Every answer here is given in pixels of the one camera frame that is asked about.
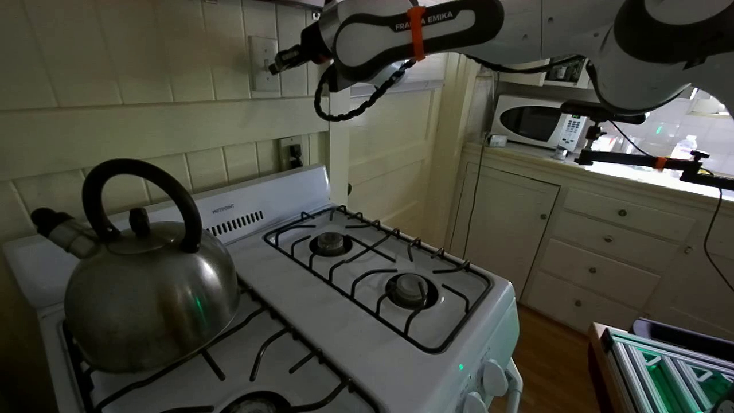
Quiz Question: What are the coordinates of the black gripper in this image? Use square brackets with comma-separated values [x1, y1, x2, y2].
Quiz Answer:
[269, 21, 339, 77]

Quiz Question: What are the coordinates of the white wall light switch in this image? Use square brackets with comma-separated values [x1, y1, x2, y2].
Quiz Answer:
[249, 35, 283, 97]

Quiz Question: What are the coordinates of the white panel door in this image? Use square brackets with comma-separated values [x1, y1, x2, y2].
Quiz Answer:
[343, 75, 449, 241]

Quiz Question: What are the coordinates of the round stove burner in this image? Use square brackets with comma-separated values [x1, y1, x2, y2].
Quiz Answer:
[221, 390, 296, 413]
[308, 229, 356, 260]
[384, 270, 440, 310]

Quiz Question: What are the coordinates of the black stove burner grate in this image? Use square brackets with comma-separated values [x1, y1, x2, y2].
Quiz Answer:
[60, 283, 386, 413]
[261, 205, 495, 355]

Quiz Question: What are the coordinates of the white microwave oven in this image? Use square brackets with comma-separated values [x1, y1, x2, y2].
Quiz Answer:
[488, 93, 592, 154]

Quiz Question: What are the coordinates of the white cabinet door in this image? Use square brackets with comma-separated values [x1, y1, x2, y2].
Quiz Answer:
[463, 166, 562, 299]

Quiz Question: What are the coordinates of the white gas stove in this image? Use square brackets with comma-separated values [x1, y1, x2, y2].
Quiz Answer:
[0, 163, 528, 413]

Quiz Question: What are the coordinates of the white cabinet drawer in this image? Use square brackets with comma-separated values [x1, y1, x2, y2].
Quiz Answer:
[562, 181, 705, 245]
[520, 268, 643, 338]
[548, 209, 684, 276]
[536, 237, 662, 310]

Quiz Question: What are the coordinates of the white stove knob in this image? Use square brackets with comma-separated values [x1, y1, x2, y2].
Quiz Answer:
[480, 361, 512, 398]
[459, 390, 491, 413]

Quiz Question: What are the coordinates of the white base cabinet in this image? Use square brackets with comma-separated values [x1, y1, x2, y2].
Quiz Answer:
[446, 139, 734, 341]

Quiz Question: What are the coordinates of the dark flat tablet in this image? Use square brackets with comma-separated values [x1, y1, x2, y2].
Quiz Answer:
[631, 315, 734, 365]

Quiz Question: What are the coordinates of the green white plastic rack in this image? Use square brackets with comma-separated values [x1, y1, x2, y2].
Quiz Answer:
[605, 327, 734, 413]

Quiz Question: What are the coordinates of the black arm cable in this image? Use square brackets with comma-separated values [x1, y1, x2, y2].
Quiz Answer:
[311, 58, 419, 124]

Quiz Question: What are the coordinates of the wall power outlet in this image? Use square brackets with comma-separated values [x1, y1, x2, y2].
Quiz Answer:
[277, 135, 306, 171]

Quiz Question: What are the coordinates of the steel kettle with black handle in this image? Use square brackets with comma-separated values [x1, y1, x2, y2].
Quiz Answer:
[30, 156, 243, 376]

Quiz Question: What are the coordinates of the black stereo camera bar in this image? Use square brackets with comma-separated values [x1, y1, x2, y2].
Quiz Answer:
[560, 98, 651, 125]

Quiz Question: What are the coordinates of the white oven door handle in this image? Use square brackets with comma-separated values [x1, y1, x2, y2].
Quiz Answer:
[501, 355, 528, 413]

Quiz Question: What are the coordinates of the thin black camera cable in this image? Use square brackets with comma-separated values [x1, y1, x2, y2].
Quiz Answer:
[699, 185, 734, 294]

